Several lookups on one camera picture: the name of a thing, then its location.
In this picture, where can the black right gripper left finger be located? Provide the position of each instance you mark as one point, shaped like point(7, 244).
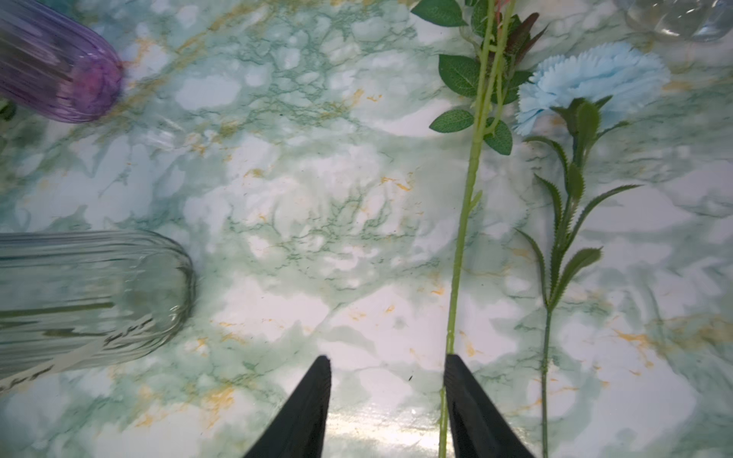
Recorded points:
point(299, 428)

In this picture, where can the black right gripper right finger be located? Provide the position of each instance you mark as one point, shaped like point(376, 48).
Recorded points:
point(478, 428)

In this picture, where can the clear glass vase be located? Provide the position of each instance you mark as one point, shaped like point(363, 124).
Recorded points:
point(74, 300)

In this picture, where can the light blue carnation stem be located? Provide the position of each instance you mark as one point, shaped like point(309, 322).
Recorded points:
point(569, 104)

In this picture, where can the blue purple ribbed glass vase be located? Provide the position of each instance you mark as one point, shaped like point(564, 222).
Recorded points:
point(55, 66)

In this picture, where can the yellow ceramic vase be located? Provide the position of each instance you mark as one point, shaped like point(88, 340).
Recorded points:
point(702, 21)

